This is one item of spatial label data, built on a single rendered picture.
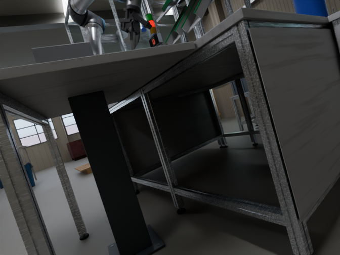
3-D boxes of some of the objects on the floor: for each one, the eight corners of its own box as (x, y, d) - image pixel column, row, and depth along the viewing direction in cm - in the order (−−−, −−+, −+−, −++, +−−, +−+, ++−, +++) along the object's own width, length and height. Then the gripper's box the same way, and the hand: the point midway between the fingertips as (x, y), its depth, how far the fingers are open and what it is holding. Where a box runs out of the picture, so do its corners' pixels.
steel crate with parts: (95, 152, 874) (90, 136, 870) (96, 154, 770) (90, 135, 766) (72, 160, 836) (66, 143, 831) (70, 163, 732) (63, 143, 727)
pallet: (128, 153, 505) (126, 149, 505) (141, 153, 430) (139, 148, 429) (75, 172, 439) (74, 167, 439) (80, 177, 364) (78, 171, 363)
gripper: (130, 12, 109) (127, 51, 114) (120, 5, 101) (117, 48, 105) (143, 11, 107) (140, 52, 111) (134, 4, 98) (131, 49, 102)
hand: (133, 48), depth 107 cm, fingers closed
